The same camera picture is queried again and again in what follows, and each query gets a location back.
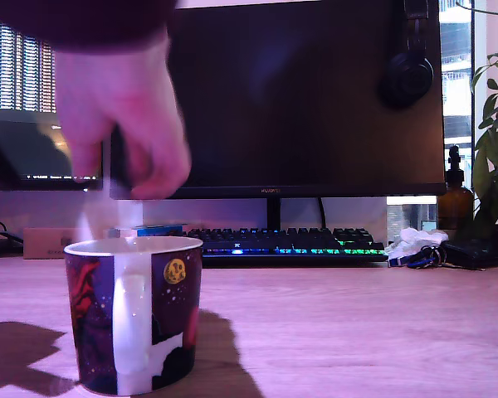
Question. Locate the person's hand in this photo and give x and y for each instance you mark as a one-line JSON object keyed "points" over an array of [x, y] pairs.
{"points": [[120, 91]]}

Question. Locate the black monitor showing text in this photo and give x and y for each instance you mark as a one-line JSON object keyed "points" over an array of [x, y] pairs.
{"points": [[16, 145]]}

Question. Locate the blue and white box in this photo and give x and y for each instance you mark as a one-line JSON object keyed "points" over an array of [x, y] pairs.
{"points": [[157, 229]]}

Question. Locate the brown cardboard box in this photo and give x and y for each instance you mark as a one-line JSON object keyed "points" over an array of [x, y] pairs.
{"points": [[41, 244]]}

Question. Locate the large black dark-screen monitor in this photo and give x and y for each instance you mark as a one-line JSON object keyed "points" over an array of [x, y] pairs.
{"points": [[294, 103]]}

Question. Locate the purple space print mug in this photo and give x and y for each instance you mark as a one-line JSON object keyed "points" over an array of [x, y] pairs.
{"points": [[174, 298]]}

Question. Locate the black rainbow backlit keyboard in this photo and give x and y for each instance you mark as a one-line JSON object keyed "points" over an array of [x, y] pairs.
{"points": [[307, 242]]}

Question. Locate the black over-ear headphones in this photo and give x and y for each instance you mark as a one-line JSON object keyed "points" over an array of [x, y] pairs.
{"points": [[406, 74]]}

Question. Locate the white crumpled tissue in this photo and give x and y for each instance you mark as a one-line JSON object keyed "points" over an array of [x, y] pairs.
{"points": [[419, 238]]}

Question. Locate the brown glass pump bottle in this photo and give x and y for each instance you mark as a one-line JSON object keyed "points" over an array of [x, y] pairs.
{"points": [[454, 203]]}

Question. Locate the green leafy potted plant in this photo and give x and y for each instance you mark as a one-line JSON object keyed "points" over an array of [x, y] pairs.
{"points": [[496, 166]]}

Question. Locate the black flat case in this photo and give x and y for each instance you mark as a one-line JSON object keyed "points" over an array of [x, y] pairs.
{"points": [[473, 250]]}

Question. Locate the white upright post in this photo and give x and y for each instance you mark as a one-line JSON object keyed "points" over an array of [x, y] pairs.
{"points": [[130, 215]]}

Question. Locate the dark window frame bar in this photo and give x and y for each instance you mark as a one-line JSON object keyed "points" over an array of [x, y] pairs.
{"points": [[472, 41]]}

